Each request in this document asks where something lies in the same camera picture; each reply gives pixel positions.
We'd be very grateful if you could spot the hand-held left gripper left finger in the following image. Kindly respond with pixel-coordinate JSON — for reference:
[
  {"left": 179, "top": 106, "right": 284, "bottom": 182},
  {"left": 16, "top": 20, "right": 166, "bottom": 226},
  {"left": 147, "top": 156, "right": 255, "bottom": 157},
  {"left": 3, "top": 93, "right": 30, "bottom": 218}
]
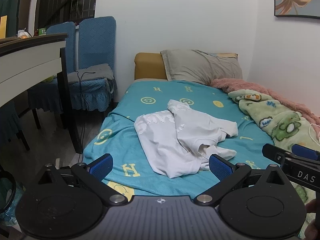
[{"left": 37, "top": 153, "right": 129, "bottom": 207}]

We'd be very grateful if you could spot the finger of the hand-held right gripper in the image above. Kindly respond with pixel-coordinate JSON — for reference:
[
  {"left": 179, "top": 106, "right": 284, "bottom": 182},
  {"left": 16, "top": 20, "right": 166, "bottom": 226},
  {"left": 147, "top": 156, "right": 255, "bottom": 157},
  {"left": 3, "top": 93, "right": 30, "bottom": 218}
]
[
  {"left": 262, "top": 144, "right": 292, "bottom": 164},
  {"left": 291, "top": 144, "right": 320, "bottom": 161}
]

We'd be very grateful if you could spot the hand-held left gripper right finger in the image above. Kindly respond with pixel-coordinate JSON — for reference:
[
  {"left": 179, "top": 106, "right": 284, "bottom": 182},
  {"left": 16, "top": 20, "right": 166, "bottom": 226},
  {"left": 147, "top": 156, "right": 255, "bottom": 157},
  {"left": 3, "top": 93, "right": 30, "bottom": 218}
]
[{"left": 194, "top": 154, "right": 285, "bottom": 207}]

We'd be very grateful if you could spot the white t-shirt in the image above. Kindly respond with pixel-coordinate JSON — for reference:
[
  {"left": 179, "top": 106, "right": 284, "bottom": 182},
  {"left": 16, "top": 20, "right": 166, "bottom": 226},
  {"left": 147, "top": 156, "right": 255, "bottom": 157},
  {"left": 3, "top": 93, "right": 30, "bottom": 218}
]
[{"left": 134, "top": 99, "right": 238, "bottom": 179}]

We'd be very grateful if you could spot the green cartoon blanket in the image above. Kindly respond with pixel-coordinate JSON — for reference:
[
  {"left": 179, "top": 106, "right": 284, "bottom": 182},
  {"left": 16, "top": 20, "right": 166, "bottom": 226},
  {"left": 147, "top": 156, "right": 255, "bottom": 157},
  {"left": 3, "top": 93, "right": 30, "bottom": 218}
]
[{"left": 227, "top": 90, "right": 320, "bottom": 205}]

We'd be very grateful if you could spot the teal patterned bed sheet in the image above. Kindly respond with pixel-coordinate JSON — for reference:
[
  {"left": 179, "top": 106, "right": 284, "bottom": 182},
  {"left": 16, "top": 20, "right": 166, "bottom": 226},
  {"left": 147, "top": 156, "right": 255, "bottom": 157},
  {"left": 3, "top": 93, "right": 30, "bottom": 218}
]
[{"left": 82, "top": 80, "right": 320, "bottom": 198}]

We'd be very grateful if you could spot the pink fluffy blanket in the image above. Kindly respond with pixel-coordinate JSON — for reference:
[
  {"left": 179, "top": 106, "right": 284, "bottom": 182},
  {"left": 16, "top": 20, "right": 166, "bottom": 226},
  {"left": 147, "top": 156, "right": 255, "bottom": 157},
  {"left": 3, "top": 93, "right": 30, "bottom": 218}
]
[{"left": 210, "top": 78, "right": 320, "bottom": 130}]

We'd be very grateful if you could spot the grey cloth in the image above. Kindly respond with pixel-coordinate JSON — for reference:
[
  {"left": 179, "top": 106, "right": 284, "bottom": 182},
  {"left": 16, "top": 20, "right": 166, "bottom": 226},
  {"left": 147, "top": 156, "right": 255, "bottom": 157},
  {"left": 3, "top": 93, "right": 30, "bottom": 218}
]
[{"left": 67, "top": 64, "right": 114, "bottom": 85}]

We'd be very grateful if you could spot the blue plastic bag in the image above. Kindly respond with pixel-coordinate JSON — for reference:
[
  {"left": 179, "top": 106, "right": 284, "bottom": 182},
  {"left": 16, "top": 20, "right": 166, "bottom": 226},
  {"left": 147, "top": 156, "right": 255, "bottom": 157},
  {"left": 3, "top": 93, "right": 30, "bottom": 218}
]
[{"left": 0, "top": 180, "right": 25, "bottom": 227}]

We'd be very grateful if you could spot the black round object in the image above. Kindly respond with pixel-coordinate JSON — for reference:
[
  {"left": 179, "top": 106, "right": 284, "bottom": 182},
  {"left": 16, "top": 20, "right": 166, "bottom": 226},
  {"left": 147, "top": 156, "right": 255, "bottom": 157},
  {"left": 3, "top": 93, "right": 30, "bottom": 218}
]
[{"left": 0, "top": 171, "right": 17, "bottom": 214}]

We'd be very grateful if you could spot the blue covered chair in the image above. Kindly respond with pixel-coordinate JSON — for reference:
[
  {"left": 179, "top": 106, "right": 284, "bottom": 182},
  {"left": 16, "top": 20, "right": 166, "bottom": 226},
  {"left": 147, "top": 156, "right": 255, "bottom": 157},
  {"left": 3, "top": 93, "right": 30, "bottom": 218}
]
[
  {"left": 0, "top": 100, "right": 31, "bottom": 152},
  {"left": 67, "top": 16, "right": 118, "bottom": 113},
  {"left": 27, "top": 22, "right": 77, "bottom": 130}
]

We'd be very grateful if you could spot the grey pillow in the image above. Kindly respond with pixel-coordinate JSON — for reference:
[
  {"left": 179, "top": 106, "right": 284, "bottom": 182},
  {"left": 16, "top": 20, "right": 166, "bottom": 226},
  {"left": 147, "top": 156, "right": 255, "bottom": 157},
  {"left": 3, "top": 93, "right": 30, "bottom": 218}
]
[{"left": 160, "top": 49, "right": 243, "bottom": 85}]

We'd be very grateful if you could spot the yellow headboard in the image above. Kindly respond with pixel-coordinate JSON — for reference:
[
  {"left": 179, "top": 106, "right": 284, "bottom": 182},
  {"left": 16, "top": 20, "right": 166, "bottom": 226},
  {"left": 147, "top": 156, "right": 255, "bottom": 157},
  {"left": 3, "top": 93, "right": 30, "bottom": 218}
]
[{"left": 134, "top": 52, "right": 238, "bottom": 81}]

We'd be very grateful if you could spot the white and black desk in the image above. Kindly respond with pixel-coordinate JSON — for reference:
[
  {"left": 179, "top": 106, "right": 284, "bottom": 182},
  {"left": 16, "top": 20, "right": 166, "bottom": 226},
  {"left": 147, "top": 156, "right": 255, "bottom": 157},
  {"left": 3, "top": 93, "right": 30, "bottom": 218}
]
[{"left": 0, "top": 33, "right": 83, "bottom": 155}]

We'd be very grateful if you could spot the dark barred window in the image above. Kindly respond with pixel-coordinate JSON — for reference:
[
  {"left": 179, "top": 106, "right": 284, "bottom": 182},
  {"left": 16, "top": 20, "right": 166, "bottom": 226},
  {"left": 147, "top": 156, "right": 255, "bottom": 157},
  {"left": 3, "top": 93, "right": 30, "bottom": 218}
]
[{"left": 35, "top": 0, "right": 99, "bottom": 34}]

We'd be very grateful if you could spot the yellow box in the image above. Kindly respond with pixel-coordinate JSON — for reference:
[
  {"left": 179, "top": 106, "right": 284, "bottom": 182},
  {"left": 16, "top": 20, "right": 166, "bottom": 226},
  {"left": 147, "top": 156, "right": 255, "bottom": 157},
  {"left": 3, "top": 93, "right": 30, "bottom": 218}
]
[{"left": 0, "top": 16, "right": 8, "bottom": 39}]

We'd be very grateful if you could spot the dark green chair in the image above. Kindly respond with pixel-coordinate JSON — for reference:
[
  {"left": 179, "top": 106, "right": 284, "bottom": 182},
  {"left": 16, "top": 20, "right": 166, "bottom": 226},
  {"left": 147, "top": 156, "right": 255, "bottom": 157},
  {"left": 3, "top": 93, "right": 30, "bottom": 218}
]
[{"left": 0, "top": 0, "right": 21, "bottom": 39}]

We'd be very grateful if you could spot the white cable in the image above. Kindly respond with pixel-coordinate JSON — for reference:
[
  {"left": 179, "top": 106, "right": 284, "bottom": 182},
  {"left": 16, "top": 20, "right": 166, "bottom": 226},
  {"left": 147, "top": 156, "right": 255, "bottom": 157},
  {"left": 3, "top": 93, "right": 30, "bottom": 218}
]
[{"left": 308, "top": 122, "right": 320, "bottom": 141}]

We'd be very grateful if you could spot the black cable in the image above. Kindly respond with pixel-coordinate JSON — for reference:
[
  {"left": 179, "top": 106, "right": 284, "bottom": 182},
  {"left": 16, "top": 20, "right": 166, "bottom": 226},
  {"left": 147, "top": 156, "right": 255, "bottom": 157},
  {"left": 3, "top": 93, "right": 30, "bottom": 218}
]
[{"left": 74, "top": 70, "right": 97, "bottom": 157}]

